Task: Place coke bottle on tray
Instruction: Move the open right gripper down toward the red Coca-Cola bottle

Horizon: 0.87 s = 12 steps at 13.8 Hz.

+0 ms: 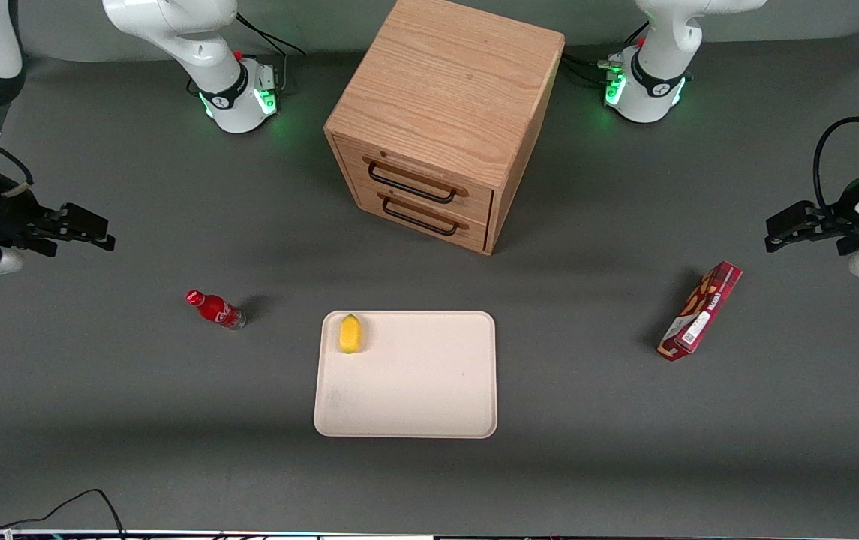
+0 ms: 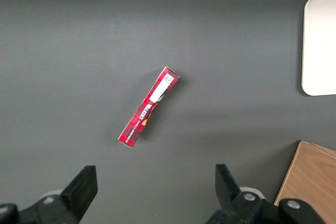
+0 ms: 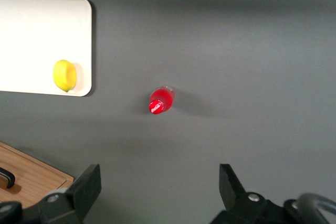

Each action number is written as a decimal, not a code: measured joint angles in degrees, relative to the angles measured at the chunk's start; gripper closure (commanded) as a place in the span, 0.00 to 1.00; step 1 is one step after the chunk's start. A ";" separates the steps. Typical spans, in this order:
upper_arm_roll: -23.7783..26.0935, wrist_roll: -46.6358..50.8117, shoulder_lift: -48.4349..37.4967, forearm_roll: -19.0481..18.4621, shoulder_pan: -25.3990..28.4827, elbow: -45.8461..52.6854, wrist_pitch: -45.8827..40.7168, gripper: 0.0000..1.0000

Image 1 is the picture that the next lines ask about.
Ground beige plastic tray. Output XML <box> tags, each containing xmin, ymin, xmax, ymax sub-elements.
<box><xmin>314</xmin><ymin>310</ymin><xmax>498</xmax><ymax>439</ymax></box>

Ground black wire drawer handle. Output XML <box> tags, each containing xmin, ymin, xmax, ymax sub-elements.
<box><xmin>381</xmin><ymin>196</ymin><xmax>461</xmax><ymax>237</ymax></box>
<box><xmin>367</xmin><ymin>161</ymin><xmax>458</xmax><ymax>205</ymax></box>

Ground black right base cables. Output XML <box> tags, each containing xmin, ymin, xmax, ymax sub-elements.
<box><xmin>234</xmin><ymin>11</ymin><xmax>307</xmax><ymax>95</ymax></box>

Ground wooden drawer cabinet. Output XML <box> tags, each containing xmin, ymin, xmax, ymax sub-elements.
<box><xmin>323</xmin><ymin>0</ymin><xmax>566</xmax><ymax>257</ymax></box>

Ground yellow lemon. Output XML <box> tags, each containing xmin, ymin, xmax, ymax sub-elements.
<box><xmin>339</xmin><ymin>313</ymin><xmax>363</xmax><ymax>354</ymax></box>

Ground black cable on table edge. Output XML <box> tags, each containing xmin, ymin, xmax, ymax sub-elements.
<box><xmin>0</xmin><ymin>488</ymin><xmax>127</xmax><ymax>538</ymax></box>

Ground black left base cables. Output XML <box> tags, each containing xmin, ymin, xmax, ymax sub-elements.
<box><xmin>560</xmin><ymin>21</ymin><xmax>652</xmax><ymax>88</ymax></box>

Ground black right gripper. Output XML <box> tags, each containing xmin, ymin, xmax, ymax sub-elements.
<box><xmin>0</xmin><ymin>187</ymin><xmax>116</xmax><ymax>257</ymax></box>

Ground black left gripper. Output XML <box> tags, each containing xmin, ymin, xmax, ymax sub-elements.
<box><xmin>765</xmin><ymin>169</ymin><xmax>859</xmax><ymax>256</ymax></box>

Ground red snack box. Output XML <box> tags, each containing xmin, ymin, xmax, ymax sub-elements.
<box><xmin>657</xmin><ymin>261</ymin><xmax>743</xmax><ymax>362</ymax></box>

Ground black base cables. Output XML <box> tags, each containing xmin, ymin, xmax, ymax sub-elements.
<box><xmin>560</xmin><ymin>21</ymin><xmax>652</xmax><ymax>88</ymax></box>
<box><xmin>234</xmin><ymin>11</ymin><xmax>307</xmax><ymax>95</ymax></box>

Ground red coke bottle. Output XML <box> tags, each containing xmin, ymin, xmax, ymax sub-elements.
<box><xmin>185</xmin><ymin>289</ymin><xmax>248</xmax><ymax>331</ymax></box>

